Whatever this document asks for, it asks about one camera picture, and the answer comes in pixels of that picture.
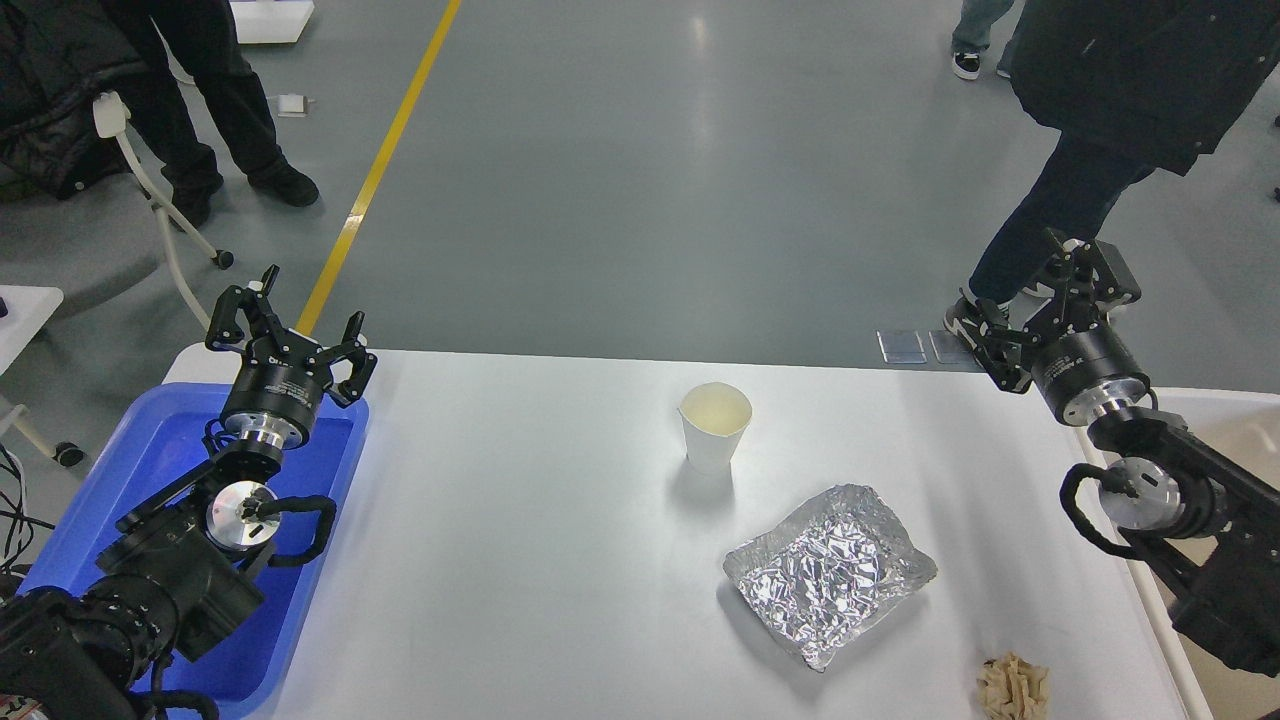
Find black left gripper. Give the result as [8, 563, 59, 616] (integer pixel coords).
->
[205, 265, 378, 450]

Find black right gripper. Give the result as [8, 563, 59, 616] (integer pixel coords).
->
[956, 229, 1151, 427]

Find white paper cup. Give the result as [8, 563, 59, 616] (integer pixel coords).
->
[677, 382, 753, 475]

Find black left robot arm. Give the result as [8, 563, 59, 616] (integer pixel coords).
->
[1, 266, 378, 719]

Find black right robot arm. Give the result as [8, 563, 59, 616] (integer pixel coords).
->
[948, 231, 1279, 676]

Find right metal floor plate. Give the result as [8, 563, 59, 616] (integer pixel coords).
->
[928, 331, 977, 366]

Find metal floor plate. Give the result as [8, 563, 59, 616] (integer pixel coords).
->
[876, 331, 929, 365]
[928, 331, 977, 366]

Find blue plastic bin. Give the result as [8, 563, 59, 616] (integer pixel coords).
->
[3, 383, 369, 719]

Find left metal floor plate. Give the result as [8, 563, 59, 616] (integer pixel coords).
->
[876, 331, 929, 365]

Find beige plastic bin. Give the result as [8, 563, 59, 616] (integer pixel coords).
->
[1059, 402, 1277, 678]

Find person in dark jacket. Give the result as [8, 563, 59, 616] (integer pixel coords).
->
[943, 1, 1279, 351]

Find white side table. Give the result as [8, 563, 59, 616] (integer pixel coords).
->
[1, 284, 84, 468]

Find person in light jeans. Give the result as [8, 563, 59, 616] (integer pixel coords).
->
[950, 1, 1015, 81]

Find person in black trousers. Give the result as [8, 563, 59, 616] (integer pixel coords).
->
[100, 1, 320, 227]

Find white box on floor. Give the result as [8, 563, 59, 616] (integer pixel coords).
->
[230, 1, 315, 45]

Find crumpled aluminium foil tray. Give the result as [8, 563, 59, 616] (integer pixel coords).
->
[722, 484, 938, 673]

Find crumpled brown paper ball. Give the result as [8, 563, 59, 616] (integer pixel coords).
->
[977, 653, 1050, 719]

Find white frame chair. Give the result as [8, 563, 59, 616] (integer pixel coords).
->
[0, 90, 236, 331]

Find black cables at left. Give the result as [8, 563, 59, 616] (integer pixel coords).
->
[0, 439, 56, 582]

